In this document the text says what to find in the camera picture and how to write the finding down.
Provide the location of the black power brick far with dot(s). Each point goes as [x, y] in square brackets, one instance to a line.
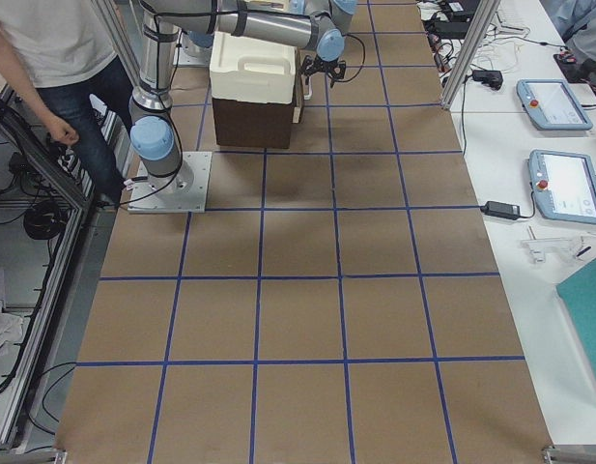
[490, 78]

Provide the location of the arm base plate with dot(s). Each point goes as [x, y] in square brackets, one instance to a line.
[187, 192]

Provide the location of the black power adapter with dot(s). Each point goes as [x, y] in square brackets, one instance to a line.
[501, 210]

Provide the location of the aluminium frame post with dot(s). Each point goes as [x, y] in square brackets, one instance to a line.
[476, 32]

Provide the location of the teach pendant near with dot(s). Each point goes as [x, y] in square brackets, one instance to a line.
[564, 185]

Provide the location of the teach pendant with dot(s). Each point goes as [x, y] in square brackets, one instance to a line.
[564, 185]
[552, 106]

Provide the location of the clear acrylic part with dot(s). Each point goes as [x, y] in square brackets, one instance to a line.
[567, 249]

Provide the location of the teach pendant far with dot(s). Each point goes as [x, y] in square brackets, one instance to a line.
[552, 106]

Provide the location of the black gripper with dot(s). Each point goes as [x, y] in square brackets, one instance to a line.
[326, 66]

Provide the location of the person in white shirt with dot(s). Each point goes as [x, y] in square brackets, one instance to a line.
[56, 55]

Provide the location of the white foam tray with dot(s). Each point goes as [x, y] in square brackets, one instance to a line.
[250, 70]

